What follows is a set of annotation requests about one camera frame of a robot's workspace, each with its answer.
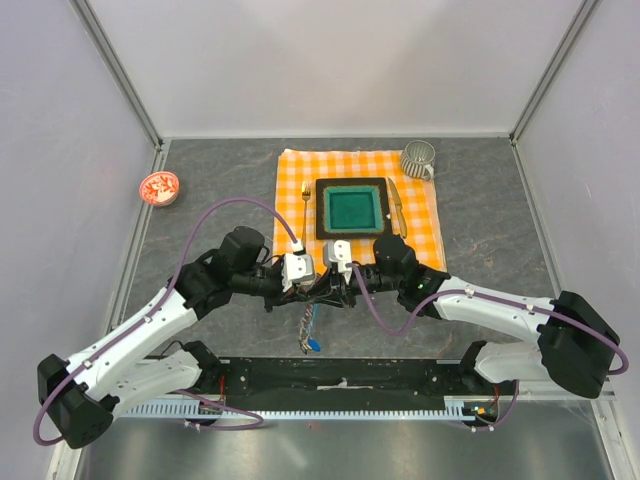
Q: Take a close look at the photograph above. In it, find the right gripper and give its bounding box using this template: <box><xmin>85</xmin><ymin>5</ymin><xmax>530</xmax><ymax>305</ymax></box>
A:
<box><xmin>307</xmin><ymin>264</ymin><xmax>401</xmax><ymax>310</ymax></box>

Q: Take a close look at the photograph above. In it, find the large keyring organiser with rings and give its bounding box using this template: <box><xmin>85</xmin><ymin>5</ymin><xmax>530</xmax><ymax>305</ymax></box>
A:
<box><xmin>298</xmin><ymin>282</ymin><xmax>318</xmax><ymax>355</ymax></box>

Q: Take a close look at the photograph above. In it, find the blue key tag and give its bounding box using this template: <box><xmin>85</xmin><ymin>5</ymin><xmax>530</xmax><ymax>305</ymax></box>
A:
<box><xmin>307</xmin><ymin>338</ymin><xmax>321</xmax><ymax>352</ymax></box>

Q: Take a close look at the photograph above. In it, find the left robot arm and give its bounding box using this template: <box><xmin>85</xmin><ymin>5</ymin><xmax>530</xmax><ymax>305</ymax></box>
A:
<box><xmin>33</xmin><ymin>227</ymin><xmax>314</xmax><ymax>449</ymax></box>

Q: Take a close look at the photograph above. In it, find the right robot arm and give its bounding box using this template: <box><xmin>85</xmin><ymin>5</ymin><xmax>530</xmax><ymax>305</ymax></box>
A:
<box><xmin>323</xmin><ymin>234</ymin><xmax>629</xmax><ymax>399</ymax></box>

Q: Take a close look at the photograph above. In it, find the black teal square plate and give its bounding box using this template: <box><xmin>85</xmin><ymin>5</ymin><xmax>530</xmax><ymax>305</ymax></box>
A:
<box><xmin>315</xmin><ymin>177</ymin><xmax>392</xmax><ymax>240</ymax></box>

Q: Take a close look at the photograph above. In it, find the gold fork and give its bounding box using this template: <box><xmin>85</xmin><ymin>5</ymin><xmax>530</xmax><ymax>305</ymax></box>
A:
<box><xmin>301</xmin><ymin>182</ymin><xmax>311</xmax><ymax>246</ymax></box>

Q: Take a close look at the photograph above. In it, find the gold knife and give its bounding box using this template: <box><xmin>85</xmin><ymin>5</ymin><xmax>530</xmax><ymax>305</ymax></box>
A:
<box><xmin>387</xmin><ymin>177</ymin><xmax>408</xmax><ymax>239</ymax></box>

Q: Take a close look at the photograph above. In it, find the red white patterned bowl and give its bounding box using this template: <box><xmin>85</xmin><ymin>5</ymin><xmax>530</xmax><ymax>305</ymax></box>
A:
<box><xmin>138</xmin><ymin>171</ymin><xmax>180</xmax><ymax>207</ymax></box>

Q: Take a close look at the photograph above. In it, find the striped mug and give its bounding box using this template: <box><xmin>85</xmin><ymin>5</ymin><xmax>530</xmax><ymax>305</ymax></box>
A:
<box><xmin>400</xmin><ymin>140</ymin><xmax>436</xmax><ymax>181</ymax></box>

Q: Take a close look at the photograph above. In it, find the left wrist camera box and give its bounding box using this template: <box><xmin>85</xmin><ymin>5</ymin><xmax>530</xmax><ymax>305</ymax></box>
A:
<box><xmin>281</xmin><ymin>240</ymin><xmax>316</xmax><ymax>292</ymax></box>

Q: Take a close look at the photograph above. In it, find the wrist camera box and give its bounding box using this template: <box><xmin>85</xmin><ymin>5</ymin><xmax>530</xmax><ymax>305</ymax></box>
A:
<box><xmin>323</xmin><ymin>240</ymin><xmax>353</xmax><ymax>274</ymax></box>
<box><xmin>281</xmin><ymin>240</ymin><xmax>316</xmax><ymax>292</ymax></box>

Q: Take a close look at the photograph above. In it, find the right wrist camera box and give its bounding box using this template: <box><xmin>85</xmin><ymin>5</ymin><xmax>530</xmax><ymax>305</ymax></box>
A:
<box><xmin>323</xmin><ymin>240</ymin><xmax>353</xmax><ymax>274</ymax></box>

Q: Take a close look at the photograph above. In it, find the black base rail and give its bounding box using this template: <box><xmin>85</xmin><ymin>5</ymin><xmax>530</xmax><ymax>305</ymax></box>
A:
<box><xmin>214</xmin><ymin>357</ymin><xmax>475</xmax><ymax>411</ymax></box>

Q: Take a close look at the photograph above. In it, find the white cable duct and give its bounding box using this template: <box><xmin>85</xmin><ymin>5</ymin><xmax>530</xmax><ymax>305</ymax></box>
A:
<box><xmin>123</xmin><ymin>397</ymin><xmax>475</xmax><ymax>422</ymax></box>

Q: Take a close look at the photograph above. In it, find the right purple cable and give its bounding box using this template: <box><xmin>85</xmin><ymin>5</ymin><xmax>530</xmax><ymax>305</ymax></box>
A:
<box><xmin>349</xmin><ymin>262</ymin><xmax>630</xmax><ymax>434</ymax></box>

